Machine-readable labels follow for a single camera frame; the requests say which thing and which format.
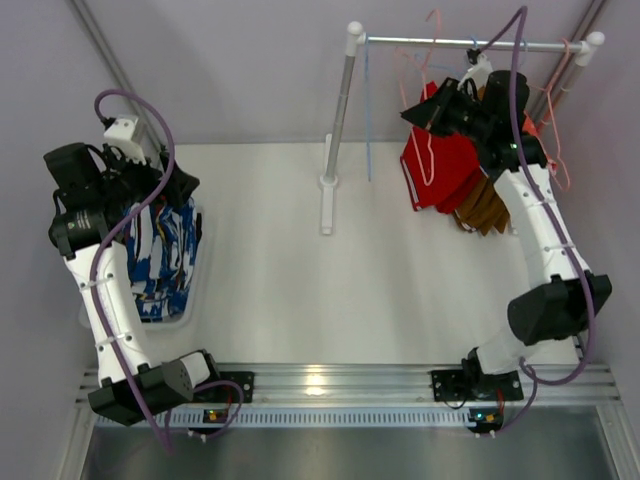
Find red garment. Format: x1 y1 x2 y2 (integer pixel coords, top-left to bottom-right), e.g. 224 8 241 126
399 78 485 216

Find blue white patterned shorts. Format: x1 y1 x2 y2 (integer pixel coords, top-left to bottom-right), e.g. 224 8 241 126
123 198 201 323

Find pink hanger with red garment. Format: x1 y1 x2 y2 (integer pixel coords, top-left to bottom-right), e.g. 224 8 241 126
419 8 446 186

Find light blue wire hanger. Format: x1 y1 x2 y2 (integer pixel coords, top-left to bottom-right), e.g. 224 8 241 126
363 33 373 182

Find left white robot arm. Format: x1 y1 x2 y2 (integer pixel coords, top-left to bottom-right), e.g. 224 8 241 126
44 142 219 426

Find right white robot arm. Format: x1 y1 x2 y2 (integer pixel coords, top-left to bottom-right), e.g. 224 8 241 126
400 70 612 385

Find empty pink hanger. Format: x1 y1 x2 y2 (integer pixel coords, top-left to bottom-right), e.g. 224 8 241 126
532 38 571 192

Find coral orange garment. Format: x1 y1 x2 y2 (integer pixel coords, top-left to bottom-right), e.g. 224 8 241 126
522 109 559 171

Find silver clothes rack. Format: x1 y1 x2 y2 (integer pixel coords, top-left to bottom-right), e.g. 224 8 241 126
318 20 606 237

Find brown garment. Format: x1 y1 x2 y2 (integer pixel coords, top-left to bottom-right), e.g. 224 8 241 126
452 84 516 236

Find white plastic basket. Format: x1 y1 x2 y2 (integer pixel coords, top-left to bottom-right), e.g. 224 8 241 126
77 199 211 341

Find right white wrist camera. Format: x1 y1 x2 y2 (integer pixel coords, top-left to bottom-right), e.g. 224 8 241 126
458 49 494 90

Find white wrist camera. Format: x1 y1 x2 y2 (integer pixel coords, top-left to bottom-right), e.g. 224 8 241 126
458 49 494 90
103 115 146 164

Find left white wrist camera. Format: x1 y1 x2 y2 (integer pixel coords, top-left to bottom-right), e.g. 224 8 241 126
103 115 146 164

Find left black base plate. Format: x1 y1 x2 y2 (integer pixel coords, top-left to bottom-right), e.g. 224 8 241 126
193 370 255 403

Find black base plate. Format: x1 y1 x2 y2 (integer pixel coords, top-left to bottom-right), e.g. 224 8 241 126
430 368 524 403
193 370 255 403

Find aluminium mounting rail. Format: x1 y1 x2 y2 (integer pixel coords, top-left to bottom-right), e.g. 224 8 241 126
74 362 621 404

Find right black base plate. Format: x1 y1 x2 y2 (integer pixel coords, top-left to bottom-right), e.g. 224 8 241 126
430 368 524 403

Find grey slotted cable duct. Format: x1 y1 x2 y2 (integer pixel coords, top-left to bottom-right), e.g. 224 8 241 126
94 405 501 428

